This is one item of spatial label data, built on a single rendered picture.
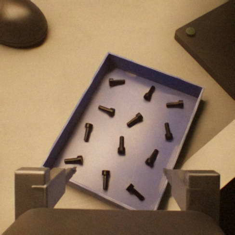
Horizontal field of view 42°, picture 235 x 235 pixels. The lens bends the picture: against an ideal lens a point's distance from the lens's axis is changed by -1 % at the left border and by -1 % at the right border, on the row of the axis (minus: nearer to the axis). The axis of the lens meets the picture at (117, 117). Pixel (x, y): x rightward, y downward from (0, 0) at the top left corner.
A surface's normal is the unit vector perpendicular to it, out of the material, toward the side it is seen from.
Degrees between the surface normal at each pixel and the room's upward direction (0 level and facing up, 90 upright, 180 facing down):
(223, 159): 0
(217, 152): 0
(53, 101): 0
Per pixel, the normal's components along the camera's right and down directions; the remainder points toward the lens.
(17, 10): 0.16, -0.31
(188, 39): -0.02, -0.44
